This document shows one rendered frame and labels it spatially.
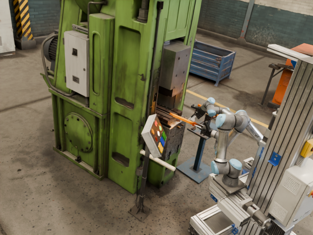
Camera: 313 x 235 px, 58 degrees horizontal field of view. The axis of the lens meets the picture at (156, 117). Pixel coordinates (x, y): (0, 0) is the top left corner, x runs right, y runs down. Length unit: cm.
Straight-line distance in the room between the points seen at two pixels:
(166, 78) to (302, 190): 155
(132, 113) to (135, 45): 69
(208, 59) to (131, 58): 417
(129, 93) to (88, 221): 143
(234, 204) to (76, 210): 173
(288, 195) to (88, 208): 208
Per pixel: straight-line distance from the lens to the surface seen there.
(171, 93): 296
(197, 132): 354
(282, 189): 252
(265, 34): 1066
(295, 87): 228
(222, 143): 250
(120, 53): 291
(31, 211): 348
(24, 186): 378
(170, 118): 315
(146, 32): 261
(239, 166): 259
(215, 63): 680
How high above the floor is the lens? 255
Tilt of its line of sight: 30 degrees down
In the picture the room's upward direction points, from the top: 8 degrees clockwise
